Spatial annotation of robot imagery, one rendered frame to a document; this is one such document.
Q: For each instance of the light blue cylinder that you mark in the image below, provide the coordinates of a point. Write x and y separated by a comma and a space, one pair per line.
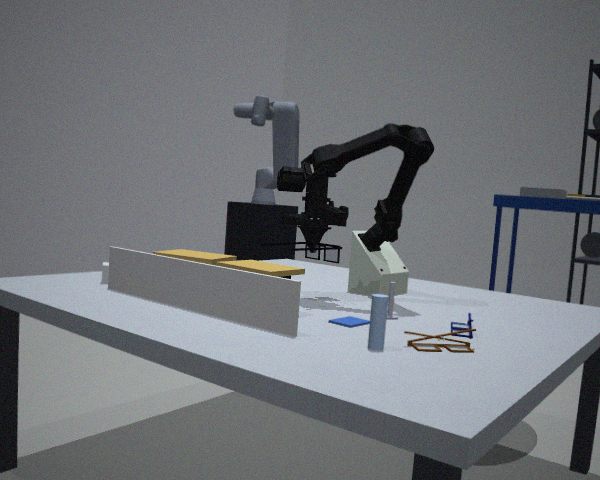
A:
378, 321

